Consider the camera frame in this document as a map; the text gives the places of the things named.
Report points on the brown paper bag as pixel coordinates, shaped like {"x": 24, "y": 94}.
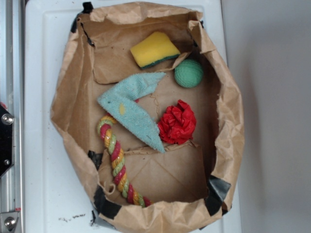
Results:
{"x": 131, "y": 186}

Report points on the red crumpled paper ball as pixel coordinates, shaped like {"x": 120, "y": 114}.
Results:
{"x": 177, "y": 124}

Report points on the light blue terry cloth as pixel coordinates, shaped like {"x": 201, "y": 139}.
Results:
{"x": 120, "y": 102}

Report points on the green textured ball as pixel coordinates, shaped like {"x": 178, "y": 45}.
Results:
{"x": 189, "y": 73}

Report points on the yellow green sponge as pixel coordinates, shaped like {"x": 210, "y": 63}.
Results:
{"x": 154, "y": 49}

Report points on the black metal bracket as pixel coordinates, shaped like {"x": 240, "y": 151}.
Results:
{"x": 7, "y": 159}

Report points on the metal frame rail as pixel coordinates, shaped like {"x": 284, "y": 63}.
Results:
{"x": 12, "y": 15}

